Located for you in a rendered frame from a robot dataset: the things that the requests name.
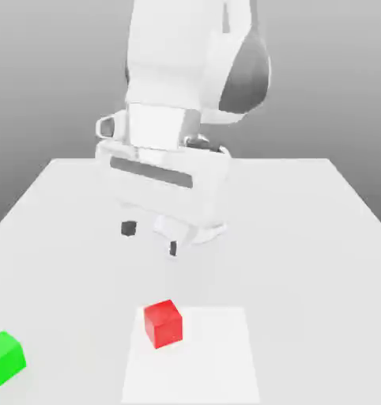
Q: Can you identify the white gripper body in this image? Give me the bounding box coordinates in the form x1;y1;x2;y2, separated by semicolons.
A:
94;140;232;229

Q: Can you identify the small red cube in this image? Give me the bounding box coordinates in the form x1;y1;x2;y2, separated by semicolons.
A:
143;298;184;350

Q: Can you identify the small green cube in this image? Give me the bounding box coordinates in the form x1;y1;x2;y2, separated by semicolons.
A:
0;330;28;388

